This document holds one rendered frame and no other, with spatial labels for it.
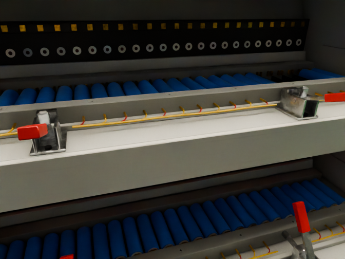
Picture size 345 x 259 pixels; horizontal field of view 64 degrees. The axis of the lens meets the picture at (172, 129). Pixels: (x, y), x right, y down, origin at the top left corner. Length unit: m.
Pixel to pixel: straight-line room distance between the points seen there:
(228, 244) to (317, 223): 0.14
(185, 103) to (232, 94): 0.06
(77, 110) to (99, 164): 0.07
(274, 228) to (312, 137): 0.14
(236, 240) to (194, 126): 0.17
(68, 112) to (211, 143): 0.14
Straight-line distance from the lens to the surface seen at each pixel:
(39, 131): 0.19
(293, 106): 0.34
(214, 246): 0.37
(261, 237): 0.40
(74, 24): 0.41
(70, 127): 0.29
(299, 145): 0.34
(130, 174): 0.26
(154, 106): 0.30
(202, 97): 0.31
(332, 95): 0.31
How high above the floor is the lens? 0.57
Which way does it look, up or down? 4 degrees down
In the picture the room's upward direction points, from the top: 6 degrees counter-clockwise
